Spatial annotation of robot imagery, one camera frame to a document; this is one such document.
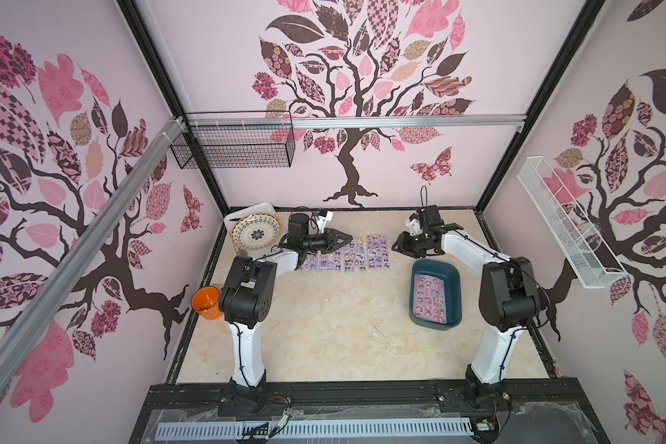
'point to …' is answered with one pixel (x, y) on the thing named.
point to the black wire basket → (235, 140)
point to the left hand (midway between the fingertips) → (349, 241)
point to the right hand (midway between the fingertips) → (397, 250)
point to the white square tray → (263, 207)
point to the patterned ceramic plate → (254, 231)
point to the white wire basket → (565, 228)
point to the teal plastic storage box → (449, 271)
